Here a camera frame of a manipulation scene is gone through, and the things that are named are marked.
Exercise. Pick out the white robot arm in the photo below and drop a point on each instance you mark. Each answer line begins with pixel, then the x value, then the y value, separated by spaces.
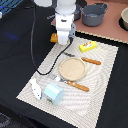
pixel 64 16

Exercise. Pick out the yellow butter box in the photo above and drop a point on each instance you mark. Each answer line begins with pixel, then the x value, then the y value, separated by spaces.
pixel 87 46

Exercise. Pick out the wooden round plate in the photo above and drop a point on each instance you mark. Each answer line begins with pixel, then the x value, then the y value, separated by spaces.
pixel 72 69

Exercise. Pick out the light blue milk carton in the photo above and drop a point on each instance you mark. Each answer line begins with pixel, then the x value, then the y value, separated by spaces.
pixel 53 93

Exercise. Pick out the beige woven placemat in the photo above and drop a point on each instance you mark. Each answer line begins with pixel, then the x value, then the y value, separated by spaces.
pixel 79 108

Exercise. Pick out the small dark grey pot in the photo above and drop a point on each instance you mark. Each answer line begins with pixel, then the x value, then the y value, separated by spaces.
pixel 77 13

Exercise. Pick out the white fish toy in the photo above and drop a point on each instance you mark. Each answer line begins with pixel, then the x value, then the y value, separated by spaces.
pixel 36 89

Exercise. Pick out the beige bowl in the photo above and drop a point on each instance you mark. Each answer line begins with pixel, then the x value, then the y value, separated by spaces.
pixel 124 16

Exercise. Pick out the orange bread loaf toy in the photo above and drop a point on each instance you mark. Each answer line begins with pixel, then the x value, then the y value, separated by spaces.
pixel 54 38

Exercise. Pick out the fork with wooden handle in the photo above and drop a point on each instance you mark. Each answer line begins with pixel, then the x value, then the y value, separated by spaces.
pixel 76 85

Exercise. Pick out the salmon pink mat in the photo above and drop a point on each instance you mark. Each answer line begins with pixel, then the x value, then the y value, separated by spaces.
pixel 109 28

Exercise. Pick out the large dark grey pot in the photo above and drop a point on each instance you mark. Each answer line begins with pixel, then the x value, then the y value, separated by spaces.
pixel 92 15

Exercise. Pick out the knife with wooden handle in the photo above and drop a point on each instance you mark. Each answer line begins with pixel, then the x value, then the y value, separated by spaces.
pixel 84 59

